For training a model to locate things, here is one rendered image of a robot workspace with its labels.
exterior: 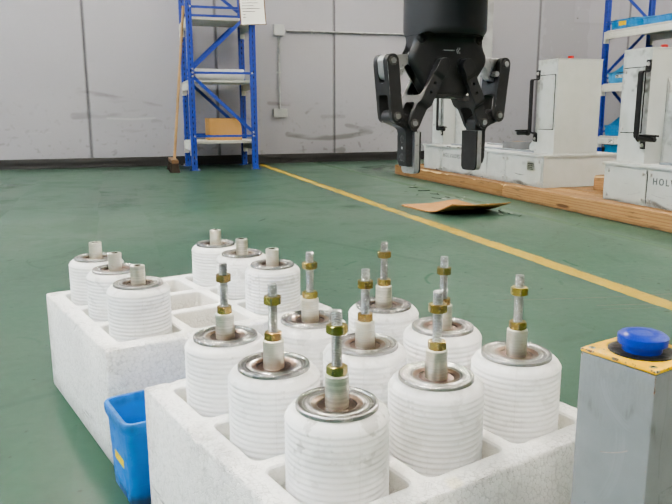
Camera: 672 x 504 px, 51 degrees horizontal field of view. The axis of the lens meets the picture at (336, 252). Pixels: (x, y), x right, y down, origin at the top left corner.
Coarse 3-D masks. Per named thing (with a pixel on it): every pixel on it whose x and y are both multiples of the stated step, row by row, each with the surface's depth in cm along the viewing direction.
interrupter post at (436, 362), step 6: (426, 348) 69; (426, 354) 69; (432, 354) 68; (438, 354) 68; (444, 354) 68; (426, 360) 69; (432, 360) 68; (438, 360) 68; (444, 360) 69; (426, 366) 69; (432, 366) 69; (438, 366) 68; (444, 366) 69; (426, 372) 69; (432, 372) 69; (438, 372) 69; (444, 372) 69; (426, 378) 69; (432, 378) 69; (438, 378) 69; (444, 378) 69
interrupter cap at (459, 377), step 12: (408, 372) 70; (420, 372) 71; (456, 372) 70; (468, 372) 70; (408, 384) 68; (420, 384) 67; (432, 384) 67; (444, 384) 67; (456, 384) 67; (468, 384) 67
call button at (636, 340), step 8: (624, 328) 60; (632, 328) 59; (640, 328) 59; (648, 328) 60; (624, 336) 58; (632, 336) 57; (640, 336) 57; (648, 336) 57; (656, 336) 57; (664, 336) 57; (624, 344) 58; (632, 344) 57; (640, 344) 57; (648, 344) 56; (656, 344) 56; (664, 344) 57; (632, 352) 58; (640, 352) 57; (648, 352) 57; (656, 352) 57
